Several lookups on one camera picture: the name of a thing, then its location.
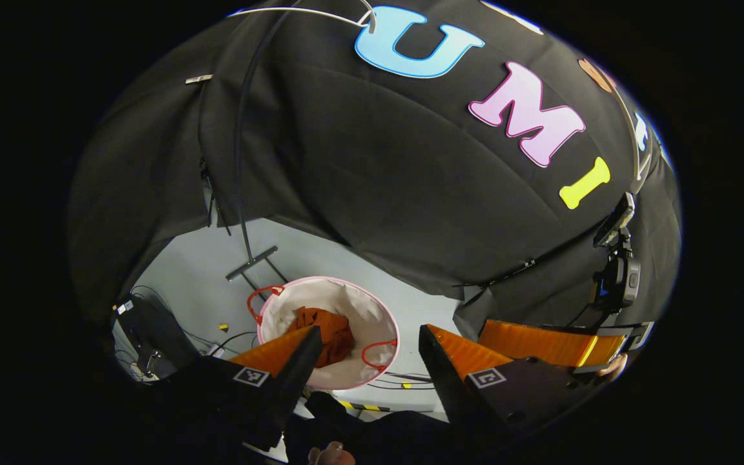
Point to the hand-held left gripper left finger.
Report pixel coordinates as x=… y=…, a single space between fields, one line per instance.
x=294 y=381

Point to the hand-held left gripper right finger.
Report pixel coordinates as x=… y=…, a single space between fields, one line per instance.
x=449 y=381

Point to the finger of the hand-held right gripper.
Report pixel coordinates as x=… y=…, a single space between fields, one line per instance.
x=540 y=342

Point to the white laundry hamper pink rim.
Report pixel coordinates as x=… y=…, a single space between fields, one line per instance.
x=365 y=310

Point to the black clothes rack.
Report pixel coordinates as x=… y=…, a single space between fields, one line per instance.
x=238 y=161

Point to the white clothes hanger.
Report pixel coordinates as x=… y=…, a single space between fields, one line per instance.
x=307 y=11

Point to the black backdrop stand bar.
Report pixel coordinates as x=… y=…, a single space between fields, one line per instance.
x=507 y=274

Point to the person's leg in dark trousers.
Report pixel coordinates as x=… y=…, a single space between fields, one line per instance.
x=372 y=439

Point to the black equipment box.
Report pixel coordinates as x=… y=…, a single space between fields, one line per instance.
x=159 y=329

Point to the black backdrop cloth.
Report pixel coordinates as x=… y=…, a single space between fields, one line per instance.
x=378 y=181

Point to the small metal clip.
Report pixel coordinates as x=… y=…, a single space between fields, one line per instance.
x=199 y=78

